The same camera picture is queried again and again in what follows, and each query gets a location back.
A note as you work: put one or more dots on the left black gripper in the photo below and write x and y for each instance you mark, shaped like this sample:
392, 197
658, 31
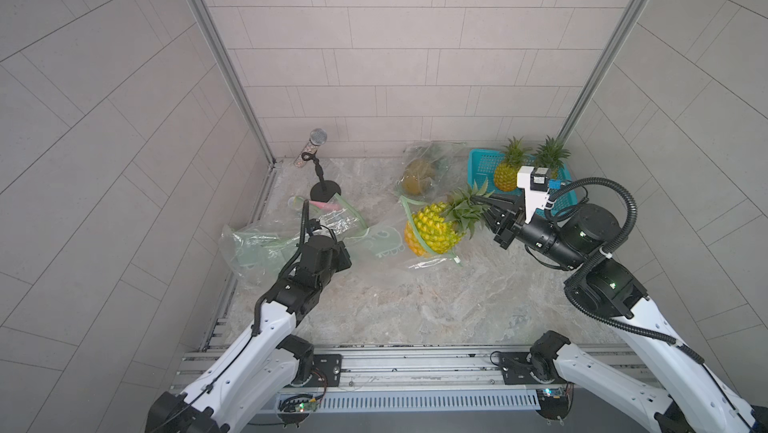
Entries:
335, 250

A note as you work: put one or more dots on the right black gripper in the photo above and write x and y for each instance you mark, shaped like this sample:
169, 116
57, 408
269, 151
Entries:
509, 226

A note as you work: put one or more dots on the orange pineapple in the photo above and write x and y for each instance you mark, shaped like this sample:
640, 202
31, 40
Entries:
514, 157

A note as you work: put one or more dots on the orange pineapple zip bag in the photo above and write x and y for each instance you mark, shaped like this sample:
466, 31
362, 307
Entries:
348, 226

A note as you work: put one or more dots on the yellow pineapple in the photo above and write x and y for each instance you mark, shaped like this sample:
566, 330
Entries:
438, 227

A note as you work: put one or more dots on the yellow pineapple zip bag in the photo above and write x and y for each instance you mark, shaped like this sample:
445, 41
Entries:
390, 249

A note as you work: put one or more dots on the bagged pineapple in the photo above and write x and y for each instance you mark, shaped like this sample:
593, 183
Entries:
418, 177

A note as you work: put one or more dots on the zip-top bag green pineapple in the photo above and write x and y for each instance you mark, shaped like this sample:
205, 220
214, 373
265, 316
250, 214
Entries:
257, 253

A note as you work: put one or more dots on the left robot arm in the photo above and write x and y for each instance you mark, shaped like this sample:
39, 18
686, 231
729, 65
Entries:
265, 358

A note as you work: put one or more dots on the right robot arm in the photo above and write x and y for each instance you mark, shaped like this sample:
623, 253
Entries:
689, 396

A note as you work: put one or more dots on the teal plastic basket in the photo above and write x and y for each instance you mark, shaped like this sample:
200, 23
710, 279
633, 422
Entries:
482, 164

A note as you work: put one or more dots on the black microphone stand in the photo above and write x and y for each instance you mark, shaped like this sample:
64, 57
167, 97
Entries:
324, 190

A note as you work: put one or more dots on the glitter silver microphone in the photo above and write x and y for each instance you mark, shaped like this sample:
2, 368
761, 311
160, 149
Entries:
317, 138

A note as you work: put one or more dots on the left circuit board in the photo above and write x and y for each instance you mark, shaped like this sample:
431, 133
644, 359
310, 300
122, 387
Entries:
295, 409

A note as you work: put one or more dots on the circuit board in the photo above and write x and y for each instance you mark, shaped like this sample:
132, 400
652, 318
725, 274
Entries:
554, 404
295, 409

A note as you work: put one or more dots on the right circuit board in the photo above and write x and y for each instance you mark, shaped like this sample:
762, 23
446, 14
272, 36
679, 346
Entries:
554, 404

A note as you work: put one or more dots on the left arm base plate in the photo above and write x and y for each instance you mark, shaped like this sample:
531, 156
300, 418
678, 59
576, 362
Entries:
323, 370

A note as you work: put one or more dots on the aluminium mounting rail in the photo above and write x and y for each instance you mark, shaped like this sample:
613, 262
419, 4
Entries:
379, 368

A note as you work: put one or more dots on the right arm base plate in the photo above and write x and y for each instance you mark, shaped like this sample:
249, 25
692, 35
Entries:
525, 368

